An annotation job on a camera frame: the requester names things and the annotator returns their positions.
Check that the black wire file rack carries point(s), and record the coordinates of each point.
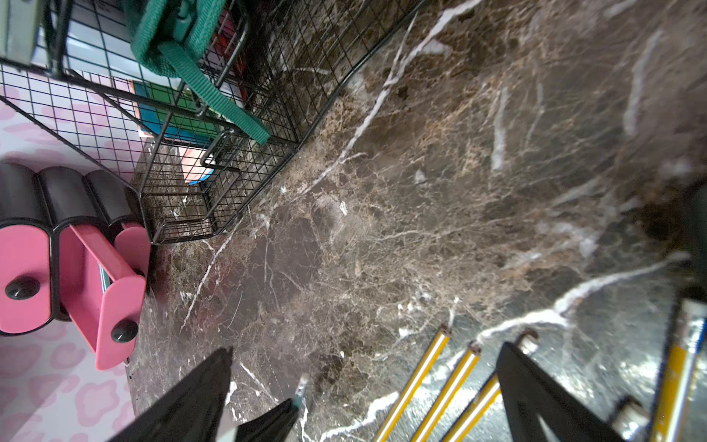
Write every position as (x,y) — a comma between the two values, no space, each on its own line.
(72,94)

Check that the black pink drawer cabinet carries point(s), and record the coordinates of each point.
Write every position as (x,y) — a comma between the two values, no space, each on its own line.
(58,197)

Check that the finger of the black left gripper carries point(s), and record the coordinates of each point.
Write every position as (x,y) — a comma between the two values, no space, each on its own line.
(273,426)

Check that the pink top drawer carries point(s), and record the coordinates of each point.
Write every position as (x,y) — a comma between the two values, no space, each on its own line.
(26,300)

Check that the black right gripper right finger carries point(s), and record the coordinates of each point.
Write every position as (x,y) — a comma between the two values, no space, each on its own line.
(532,399)

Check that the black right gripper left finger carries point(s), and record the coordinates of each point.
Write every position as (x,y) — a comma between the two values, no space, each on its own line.
(191,410)

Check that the pink bottom drawer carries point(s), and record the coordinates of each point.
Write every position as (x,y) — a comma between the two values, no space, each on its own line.
(134,245)

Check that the pink folder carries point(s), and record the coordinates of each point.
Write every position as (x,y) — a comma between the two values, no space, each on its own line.
(191,163)

